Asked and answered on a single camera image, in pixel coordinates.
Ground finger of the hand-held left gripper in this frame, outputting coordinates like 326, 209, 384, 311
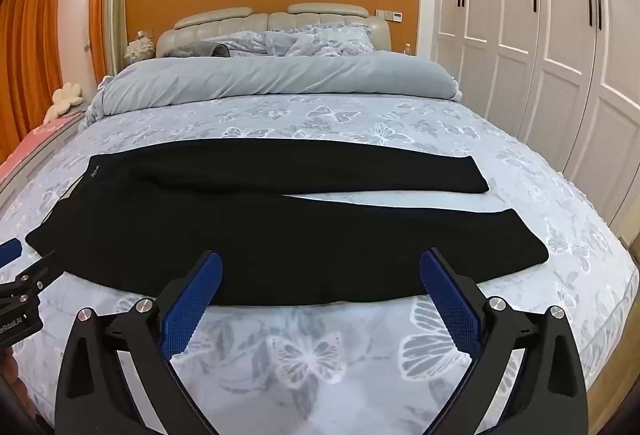
0, 251, 60, 305
0, 239, 23, 268

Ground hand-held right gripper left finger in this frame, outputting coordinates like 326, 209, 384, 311
54, 250, 223, 435

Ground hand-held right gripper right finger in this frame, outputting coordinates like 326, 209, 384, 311
419, 246, 590, 435

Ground black pants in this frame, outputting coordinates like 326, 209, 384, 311
25, 138, 551, 308

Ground bed with butterfly sheet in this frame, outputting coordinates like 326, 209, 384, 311
0, 92, 628, 435

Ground white flower-shaped cushion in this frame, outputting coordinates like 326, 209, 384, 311
42, 82, 86, 123

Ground wide orange curtain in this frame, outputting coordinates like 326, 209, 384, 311
0, 0, 66, 166

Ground white flower bouquet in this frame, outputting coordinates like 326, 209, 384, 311
124, 37, 153, 64

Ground grey duvet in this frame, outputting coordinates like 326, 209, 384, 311
85, 55, 461, 130

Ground floral grey pillow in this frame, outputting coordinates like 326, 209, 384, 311
265, 26, 377, 58
200, 31, 273, 58

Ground white wardrobe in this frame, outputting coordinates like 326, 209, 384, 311
432, 0, 640, 261

